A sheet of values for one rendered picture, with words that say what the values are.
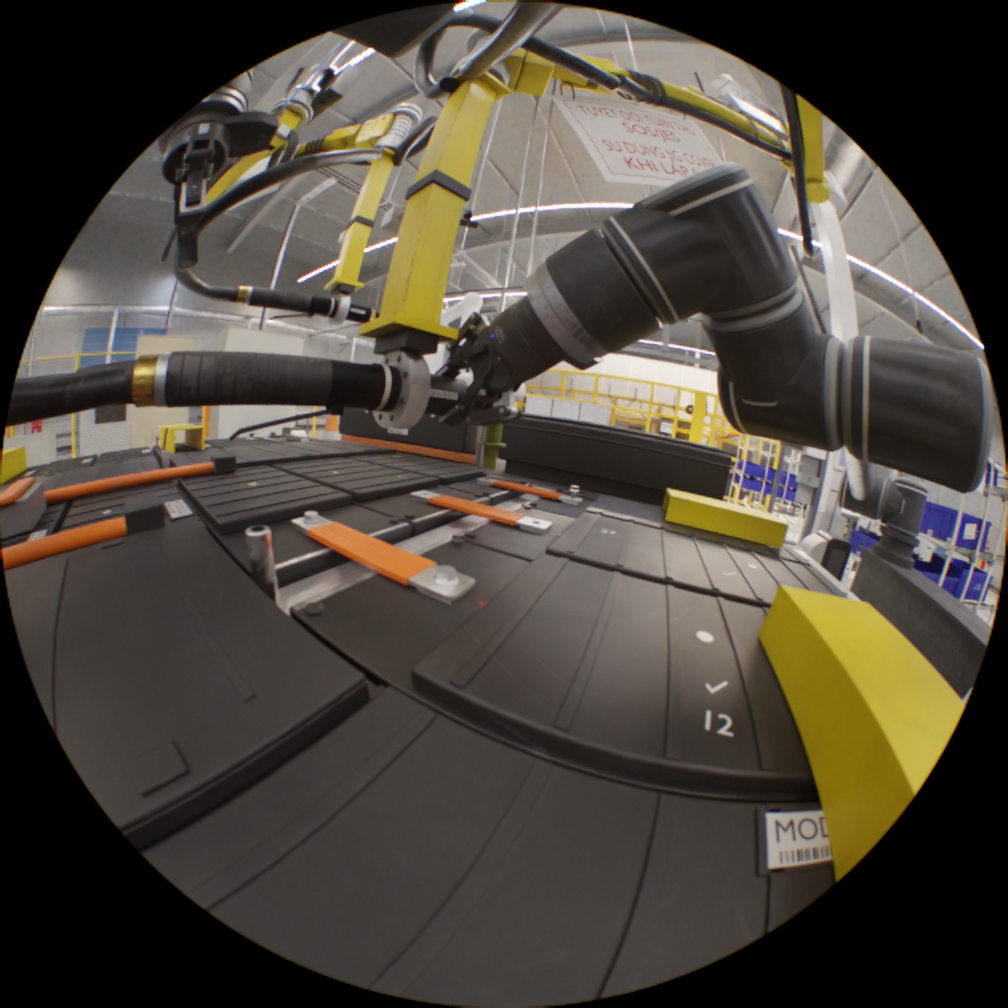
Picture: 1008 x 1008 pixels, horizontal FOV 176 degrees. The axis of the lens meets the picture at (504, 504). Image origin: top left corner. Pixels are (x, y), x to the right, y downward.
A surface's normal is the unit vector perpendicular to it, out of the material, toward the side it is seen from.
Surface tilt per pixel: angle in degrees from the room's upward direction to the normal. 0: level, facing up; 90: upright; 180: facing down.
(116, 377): 67
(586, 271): 102
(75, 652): 0
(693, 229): 112
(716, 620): 0
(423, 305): 90
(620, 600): 0
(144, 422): 90
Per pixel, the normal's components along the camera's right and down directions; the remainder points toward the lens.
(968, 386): -0.89, -0.19
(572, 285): -0.52, 0.42
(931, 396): -0.94, 0.06
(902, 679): 0.13, -0.96
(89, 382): 0.89, -0.19
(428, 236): 0.75, 0.26
